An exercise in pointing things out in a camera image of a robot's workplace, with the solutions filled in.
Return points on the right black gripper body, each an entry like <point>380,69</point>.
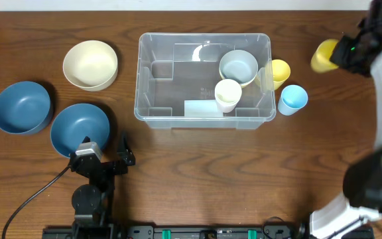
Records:
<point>345,53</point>

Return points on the cream bowl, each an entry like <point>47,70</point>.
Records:
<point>91,65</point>

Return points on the cream cup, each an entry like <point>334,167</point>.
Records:
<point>228,91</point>

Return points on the yellow cup beside container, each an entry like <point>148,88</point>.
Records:
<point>281,72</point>

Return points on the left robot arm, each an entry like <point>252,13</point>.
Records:
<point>92,202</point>

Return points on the clear plastic storage container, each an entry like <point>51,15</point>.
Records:
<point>177,74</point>

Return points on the dark blue bowl near gripper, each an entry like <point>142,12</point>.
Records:
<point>76,122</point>

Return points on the light blue cup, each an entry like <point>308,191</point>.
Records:
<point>293,98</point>

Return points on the dark blue bowl far left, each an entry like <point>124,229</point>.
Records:
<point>25,108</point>

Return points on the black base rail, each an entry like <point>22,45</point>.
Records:
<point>148,232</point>

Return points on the yellow cup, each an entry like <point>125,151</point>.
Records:
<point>281,72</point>
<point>320,61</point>

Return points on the yellow small bowl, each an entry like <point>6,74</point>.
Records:
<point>250,81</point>

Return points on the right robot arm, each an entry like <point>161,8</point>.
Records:
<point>360,201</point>

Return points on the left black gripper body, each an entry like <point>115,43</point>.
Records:
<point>106,166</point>

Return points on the pink cup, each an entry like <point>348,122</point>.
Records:
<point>226,107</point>

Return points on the grey-blue small bowl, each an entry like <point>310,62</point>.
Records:
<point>238,65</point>

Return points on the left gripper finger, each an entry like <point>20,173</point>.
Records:
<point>124,152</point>
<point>86,140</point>

